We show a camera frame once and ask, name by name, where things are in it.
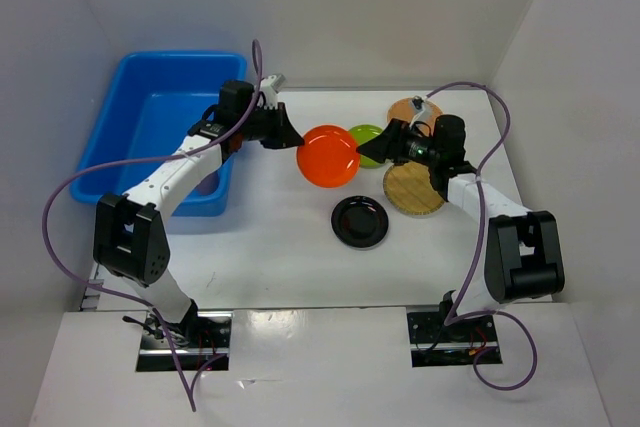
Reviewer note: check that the pink plastic cup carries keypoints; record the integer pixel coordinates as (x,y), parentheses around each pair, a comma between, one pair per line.
(208,185)

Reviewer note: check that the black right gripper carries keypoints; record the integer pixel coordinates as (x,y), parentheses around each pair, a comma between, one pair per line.
(391,143)

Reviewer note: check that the orange plastic plate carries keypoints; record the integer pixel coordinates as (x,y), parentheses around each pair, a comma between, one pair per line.
(328,158)

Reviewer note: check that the blue plastic bin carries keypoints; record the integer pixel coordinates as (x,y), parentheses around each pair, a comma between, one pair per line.
(153,99)

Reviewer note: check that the brown woven bamboo tray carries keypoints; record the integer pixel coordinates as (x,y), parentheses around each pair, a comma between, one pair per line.
(403,109)

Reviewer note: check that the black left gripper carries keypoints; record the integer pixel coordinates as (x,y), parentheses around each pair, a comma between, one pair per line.
(284,134)

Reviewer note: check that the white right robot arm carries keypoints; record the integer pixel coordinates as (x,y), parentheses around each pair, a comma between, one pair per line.
(518,252)

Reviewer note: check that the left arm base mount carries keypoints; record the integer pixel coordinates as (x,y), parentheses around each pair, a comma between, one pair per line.
(154,354)

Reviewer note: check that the green-rimmed bamboo tray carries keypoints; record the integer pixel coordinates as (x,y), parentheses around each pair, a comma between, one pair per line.
(408,188)

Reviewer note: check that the black plastic plate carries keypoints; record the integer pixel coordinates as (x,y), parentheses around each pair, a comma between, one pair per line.
(359,222)

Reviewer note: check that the green plastic plate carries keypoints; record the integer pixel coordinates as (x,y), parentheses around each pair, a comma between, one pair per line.
(363,133)

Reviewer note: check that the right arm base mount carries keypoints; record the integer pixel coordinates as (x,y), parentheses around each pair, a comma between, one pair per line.
(434,345)

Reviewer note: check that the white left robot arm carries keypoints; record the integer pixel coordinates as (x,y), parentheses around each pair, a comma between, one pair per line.
(130,239)

